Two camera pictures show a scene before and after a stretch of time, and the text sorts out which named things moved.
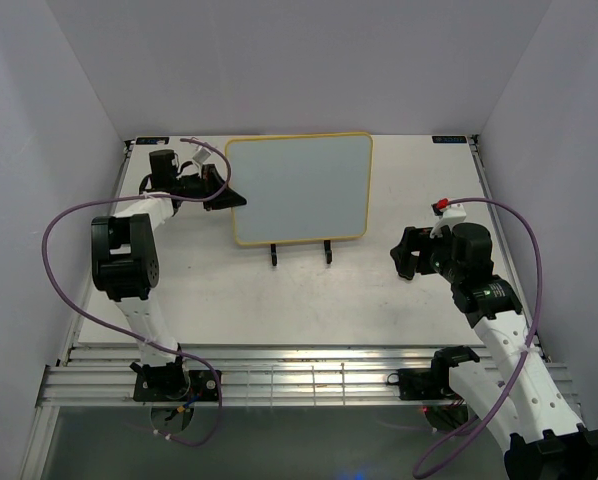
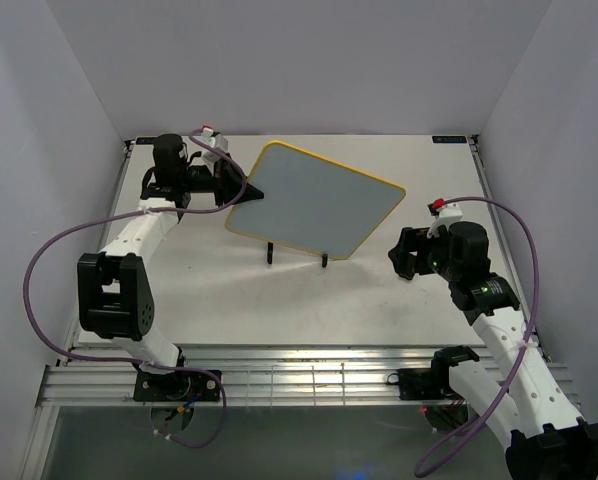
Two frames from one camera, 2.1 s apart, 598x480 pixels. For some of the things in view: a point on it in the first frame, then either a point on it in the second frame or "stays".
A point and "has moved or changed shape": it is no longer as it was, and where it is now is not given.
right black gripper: x=417 y=239 stays
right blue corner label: x=449 y=139 stays
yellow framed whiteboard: x=301 y=188 has moved or changed shape
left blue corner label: x=152 y=140 stays
